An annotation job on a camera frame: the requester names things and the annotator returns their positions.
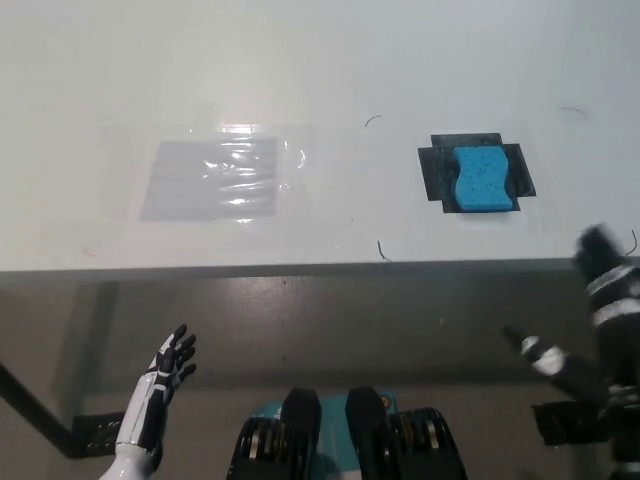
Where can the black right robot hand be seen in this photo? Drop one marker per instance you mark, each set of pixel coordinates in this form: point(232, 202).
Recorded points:
point(617, 320)

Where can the black and teal robot body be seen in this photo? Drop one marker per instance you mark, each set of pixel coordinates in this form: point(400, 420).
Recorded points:
point(365, 440)

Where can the black table leg bar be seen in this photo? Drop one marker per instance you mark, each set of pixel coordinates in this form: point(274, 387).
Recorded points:
point(35, 407)

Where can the black tape marked spot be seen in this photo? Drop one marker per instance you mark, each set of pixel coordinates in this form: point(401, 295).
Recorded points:
point(435, 170)

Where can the grey tape rectangle patch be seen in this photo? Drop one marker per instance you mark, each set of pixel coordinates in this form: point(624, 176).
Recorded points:
point(200, 190)

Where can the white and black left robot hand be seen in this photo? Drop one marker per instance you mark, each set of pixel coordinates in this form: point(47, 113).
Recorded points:
point(150, 400)

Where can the clear plastic tape sheet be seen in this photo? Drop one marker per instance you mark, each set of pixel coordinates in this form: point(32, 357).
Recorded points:
point(295, 150)

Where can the blue soft sponge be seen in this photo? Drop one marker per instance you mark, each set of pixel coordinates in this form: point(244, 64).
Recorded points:
point(482, 180)

